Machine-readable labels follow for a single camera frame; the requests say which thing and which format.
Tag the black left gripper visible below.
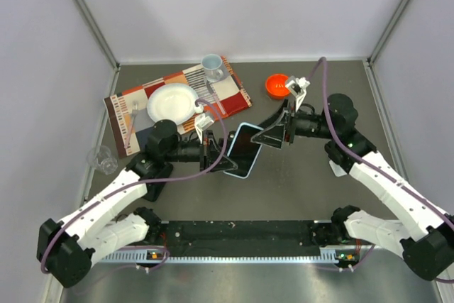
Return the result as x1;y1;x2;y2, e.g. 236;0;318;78
164;129;238;174

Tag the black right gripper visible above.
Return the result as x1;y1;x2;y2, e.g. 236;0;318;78
252;97;336;150

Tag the light blue smartphone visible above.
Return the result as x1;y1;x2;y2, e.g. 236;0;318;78
223;122;262;179

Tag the black round-base phone stand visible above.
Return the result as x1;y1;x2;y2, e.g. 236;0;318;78
227;131;236;148

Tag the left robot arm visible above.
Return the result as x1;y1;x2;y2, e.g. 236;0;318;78
37;120;235;288

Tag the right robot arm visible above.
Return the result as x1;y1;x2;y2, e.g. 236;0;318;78
251;94;453;281

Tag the white plastic phone stand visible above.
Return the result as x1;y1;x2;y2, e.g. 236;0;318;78
328;160;351;177

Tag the orange plastic bowl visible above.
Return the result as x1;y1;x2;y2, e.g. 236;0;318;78
265;74;290;99

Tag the black smartphone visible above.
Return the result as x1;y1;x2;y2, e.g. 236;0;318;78
143;163;174;202

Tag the white plate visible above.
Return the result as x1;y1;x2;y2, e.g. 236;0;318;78
146;83;203;125

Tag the light blue mug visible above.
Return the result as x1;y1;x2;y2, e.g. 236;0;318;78
201;54;224;83

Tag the patterned orange placemat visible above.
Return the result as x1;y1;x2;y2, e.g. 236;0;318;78
104;57;252;159

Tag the clear drinking glass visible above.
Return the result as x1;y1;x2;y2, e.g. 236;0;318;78
87;145;118;175

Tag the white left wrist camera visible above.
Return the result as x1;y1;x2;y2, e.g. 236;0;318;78
194;111;215;141

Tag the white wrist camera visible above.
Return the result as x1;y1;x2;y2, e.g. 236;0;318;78
285;76;310;111
194;111;215;141

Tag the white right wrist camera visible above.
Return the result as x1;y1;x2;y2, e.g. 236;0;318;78
285;76;310;111

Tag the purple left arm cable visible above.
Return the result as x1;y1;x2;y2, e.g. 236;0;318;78
39;99;228;274

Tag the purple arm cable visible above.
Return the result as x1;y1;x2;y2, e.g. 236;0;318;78
306;56;454;280
39;99;228;274

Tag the knife with pink handle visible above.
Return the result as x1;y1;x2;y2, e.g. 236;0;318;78
206;81;226;115

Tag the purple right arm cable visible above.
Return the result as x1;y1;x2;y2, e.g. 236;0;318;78
306;56;454;280

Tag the fork with pink handle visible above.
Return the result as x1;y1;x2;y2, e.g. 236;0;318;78
124;101;139;149

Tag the grey slotted cable duct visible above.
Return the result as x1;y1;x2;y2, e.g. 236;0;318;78
99;249;359;265

